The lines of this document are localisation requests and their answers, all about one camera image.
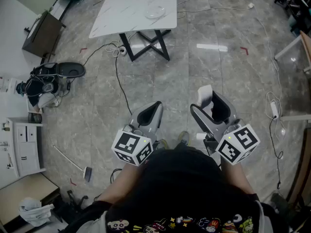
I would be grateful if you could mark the person's black cartoon print shirt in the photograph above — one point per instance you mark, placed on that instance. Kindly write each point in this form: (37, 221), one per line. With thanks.
(182, 190)

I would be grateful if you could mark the crumpled white cloth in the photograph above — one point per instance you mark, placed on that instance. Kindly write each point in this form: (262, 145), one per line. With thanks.
(34, 212)

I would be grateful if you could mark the white power adapter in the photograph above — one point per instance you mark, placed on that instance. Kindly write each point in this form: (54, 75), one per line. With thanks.
(251, 5)

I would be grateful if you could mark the white marble table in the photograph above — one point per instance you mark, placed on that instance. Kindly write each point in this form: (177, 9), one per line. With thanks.
(136, 6)

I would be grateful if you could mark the white drawer cabinet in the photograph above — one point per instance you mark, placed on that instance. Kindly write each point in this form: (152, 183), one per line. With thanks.
(26, 152)

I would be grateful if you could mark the brown vanity cabinet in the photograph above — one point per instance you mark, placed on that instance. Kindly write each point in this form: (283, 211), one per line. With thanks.
(46, 38)

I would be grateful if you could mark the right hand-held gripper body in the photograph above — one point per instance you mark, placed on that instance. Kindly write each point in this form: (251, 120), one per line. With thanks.
(236, 143)

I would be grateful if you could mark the black office chair base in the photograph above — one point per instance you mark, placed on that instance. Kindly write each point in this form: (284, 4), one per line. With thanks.
(73, 199)

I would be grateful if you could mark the person's dark trousers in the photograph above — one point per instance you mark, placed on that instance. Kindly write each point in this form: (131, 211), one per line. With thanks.
(178, 147)

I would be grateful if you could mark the light wooden desk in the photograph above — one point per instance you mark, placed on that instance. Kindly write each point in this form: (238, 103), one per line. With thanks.
(26, 186)

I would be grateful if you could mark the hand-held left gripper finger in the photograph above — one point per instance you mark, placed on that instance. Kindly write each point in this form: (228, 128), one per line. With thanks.
(148, 113)
(159, 120)

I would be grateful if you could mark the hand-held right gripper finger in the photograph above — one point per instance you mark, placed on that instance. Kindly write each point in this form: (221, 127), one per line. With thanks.
(230, 110)
(206, 122)

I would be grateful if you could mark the person's right yellow-green shoe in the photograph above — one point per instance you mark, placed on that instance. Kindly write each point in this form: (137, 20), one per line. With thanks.
(184, 137)

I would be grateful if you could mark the white cup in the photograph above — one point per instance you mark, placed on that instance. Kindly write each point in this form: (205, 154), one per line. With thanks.
(203, 93)

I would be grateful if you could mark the person's left yellow-green shoe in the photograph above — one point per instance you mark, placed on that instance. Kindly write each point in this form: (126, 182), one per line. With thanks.
(163, 144)

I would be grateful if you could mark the person's yellow-green shoe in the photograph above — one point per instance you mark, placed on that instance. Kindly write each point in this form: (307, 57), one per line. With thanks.
(184, 137)
(163, 144)

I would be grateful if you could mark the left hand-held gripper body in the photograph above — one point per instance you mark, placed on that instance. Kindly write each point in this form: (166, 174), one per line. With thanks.
(131, 144)

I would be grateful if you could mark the small white power strip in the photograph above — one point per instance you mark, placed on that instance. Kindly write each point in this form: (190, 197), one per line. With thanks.
(123, 51)

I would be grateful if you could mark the wooden table with white frame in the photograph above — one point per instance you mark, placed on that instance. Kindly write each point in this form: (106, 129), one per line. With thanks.
(302, 169)

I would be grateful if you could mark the clear glass plate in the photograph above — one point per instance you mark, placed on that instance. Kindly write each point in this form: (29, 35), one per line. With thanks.
(155, 13)

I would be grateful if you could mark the person's right forearm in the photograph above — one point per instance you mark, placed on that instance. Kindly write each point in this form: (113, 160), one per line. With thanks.
(236, 176)

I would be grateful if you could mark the person's left forearm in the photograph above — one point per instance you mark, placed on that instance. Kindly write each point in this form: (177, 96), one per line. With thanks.
(121, 183)

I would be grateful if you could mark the long white power strip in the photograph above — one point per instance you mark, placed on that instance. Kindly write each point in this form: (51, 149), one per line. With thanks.
(274, 109)

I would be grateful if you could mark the dark glass jar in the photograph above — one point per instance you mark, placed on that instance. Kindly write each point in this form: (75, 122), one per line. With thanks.
(34, 118)

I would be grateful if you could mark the wooden table with white legs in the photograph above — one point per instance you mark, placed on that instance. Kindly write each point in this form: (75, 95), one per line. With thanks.
(306, 47)

